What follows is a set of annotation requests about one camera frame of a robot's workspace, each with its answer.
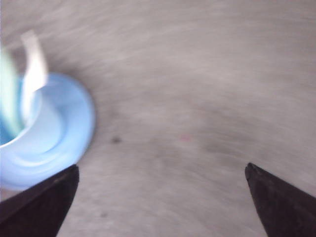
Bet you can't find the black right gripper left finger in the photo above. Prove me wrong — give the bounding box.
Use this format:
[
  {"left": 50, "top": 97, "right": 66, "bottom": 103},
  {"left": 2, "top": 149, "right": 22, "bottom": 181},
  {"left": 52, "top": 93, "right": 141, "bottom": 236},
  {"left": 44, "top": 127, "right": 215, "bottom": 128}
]
[{"left": 0, "top": 165, "right": 79, "bottom": 237}]

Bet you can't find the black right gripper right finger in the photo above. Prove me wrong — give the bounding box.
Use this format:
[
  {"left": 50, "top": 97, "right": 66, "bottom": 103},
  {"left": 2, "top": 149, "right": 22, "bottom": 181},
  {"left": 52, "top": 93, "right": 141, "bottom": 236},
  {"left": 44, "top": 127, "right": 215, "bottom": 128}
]
[{"left": 245, "top": 163, "right": 316, "bottom": 237}]

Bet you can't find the light blue plastic cup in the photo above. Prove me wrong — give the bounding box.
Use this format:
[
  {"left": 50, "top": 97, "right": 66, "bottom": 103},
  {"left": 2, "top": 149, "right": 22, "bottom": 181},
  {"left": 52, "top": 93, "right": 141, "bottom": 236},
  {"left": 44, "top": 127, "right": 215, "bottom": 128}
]
[{"left": 0, "top": 89, "right": 64, "bottom": 190}]

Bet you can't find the white plastic fork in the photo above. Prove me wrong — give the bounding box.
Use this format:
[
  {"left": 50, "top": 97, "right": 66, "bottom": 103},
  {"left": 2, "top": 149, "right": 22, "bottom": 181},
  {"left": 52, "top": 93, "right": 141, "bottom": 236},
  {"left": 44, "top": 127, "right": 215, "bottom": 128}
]
[{"left": 20, "top": 30, "right": 48, "bottom": 126}]

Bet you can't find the mint green plastic spoon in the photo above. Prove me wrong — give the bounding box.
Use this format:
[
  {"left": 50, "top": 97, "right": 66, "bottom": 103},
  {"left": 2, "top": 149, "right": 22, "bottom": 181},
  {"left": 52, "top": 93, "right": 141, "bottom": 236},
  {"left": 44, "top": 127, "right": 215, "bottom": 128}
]
[{"left": 0, "top": 49, "right": 22, "bottom": 137}]

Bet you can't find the blue plastic plate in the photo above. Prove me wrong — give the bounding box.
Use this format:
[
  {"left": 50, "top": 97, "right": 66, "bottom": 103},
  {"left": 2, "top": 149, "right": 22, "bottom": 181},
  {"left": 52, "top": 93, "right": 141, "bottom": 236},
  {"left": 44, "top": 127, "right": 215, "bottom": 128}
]
[{"left": 0, "top": 73, "right": 95, "bottom": 191}]

